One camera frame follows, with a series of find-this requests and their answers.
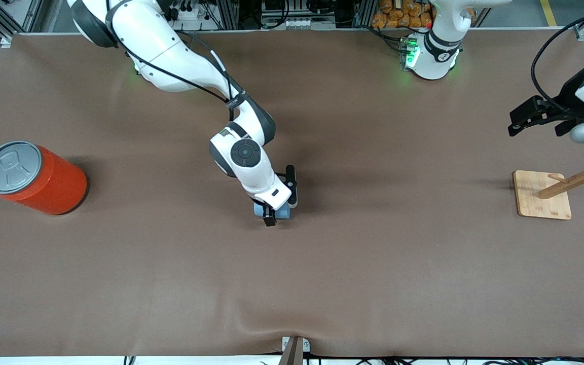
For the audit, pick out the wooden cup rack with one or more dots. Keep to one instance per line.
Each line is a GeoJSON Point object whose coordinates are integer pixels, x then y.
{"type": "Point", "coordinates": [543, 197]}

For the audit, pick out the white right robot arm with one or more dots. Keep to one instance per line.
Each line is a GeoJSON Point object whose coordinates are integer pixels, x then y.
{"type": "Point", "coordinates": [160, 45]}

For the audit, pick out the white table corner bracket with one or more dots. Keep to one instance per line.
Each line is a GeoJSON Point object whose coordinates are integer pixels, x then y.
{"type": "Point", "coordinates": [583, 33]}
{"type": "Point", "coordinates": [6, 41]}

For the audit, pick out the light blue plastic cup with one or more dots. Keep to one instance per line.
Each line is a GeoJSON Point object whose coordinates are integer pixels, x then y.
{"type": "Point", "coordinates": [282, 213]}

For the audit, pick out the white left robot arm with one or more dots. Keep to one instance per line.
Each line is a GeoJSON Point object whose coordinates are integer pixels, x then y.
{"type": "Point", "coordinates": [431, 56]}

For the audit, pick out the white power strip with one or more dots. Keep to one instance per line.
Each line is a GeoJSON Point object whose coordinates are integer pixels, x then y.
{"type": "Point", "coordinates": [195, 13]}

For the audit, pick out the brown table cloth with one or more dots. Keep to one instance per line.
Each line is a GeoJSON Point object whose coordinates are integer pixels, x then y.
{"type": "Point", "coordinates": [292, 279]}

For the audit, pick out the orange can with grey lid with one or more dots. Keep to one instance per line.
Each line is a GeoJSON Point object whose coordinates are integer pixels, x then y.
{"type": "Point", "coordinates": [53, 187]}

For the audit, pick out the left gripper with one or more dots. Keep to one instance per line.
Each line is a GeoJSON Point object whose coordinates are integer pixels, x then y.
{"type": "Point", "coordinates": [570, 100]}

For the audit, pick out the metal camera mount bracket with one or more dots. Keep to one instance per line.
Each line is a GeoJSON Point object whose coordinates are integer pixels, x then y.
{"type": "Point", "coordinates": [295, 350]}

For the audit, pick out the bag of orange snacks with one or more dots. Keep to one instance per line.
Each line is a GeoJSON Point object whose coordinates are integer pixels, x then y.
{"type": "Point", "coordinates": [398, 15]}

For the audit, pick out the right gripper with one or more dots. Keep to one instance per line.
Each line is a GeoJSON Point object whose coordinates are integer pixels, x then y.
{"type": "Point", "coordinates": [290, 185]}

